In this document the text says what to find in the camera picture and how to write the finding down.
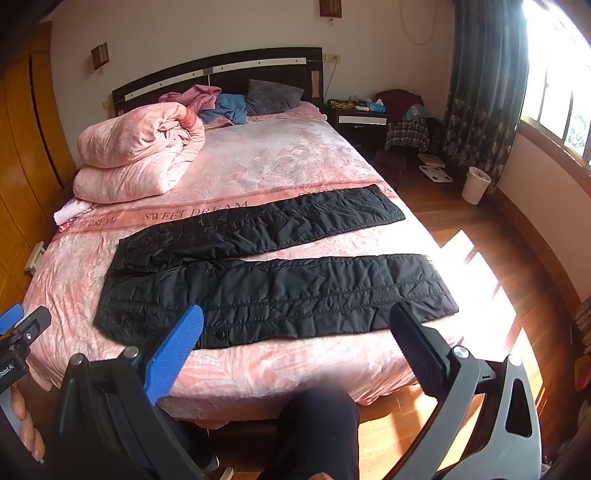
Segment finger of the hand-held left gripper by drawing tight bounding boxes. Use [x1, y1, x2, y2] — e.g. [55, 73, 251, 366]
[0, 303, 52, 360]

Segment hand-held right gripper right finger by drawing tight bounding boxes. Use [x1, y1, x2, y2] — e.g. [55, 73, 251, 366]
[390, 302, 542, 480]

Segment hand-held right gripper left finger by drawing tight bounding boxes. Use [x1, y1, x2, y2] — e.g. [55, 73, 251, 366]
[48, 305, 218, 480]

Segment black quilted pants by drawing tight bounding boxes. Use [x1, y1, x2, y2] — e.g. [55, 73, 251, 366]
[93, 184, 459, 350]

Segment person's left hand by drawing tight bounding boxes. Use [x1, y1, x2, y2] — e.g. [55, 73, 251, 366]
[0, 383, 45, 462]

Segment white stool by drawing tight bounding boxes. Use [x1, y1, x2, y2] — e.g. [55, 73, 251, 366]
[25, 240, 46, 273]

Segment small folded pink-white cloth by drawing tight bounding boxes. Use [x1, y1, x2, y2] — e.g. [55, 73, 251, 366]
[53, 198, 91, 227]

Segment person's leg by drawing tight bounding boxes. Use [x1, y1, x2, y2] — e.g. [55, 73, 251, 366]
[267, 385, 361, 480]

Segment wooden wardrobe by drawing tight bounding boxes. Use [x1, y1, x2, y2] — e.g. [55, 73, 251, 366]
[0, 23, 77, 306]

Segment white waste bin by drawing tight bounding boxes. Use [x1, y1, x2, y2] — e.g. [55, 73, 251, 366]
[461, 167, 492, 206]

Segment small dark wooden stool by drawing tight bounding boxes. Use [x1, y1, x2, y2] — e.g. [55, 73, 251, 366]
[374, 148, 407, 184]

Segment folded pink duvet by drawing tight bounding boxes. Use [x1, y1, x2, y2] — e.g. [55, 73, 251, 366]
[73, 104, 206, 204]

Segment plaid shirt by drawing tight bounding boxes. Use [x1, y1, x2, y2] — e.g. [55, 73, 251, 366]
[385, 119, 430, 152]

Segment bed with pink sheet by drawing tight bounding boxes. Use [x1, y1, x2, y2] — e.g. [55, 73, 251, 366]
[21, 102, 445, 418]

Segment dark nightstand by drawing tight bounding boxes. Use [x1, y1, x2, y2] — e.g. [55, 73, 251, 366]
[327, 99, 389, 149]

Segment blue garment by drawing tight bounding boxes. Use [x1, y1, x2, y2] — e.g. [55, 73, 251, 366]
[199, 93, 248, 125]

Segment dark red garment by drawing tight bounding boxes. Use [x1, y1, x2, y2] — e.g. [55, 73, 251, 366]
[376, 89, 424, 112]

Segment pink garment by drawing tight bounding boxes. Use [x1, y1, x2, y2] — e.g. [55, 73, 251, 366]
[158, 84, 223, 114]

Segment dark patterned curtain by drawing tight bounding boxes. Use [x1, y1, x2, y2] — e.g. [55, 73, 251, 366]
[442, 0, 530, 186]

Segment grey pillow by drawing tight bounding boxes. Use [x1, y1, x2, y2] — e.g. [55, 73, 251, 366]
[246, 79, 304, 116]

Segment dark wooden headboard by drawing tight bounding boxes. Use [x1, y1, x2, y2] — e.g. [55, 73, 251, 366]
[112, 46, 324, 117]

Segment window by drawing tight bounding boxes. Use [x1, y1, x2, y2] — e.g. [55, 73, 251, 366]
[519, 0, 591, 163]

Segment white wall cable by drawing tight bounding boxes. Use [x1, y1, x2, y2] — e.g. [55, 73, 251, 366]
[401, 0, 438, 46]

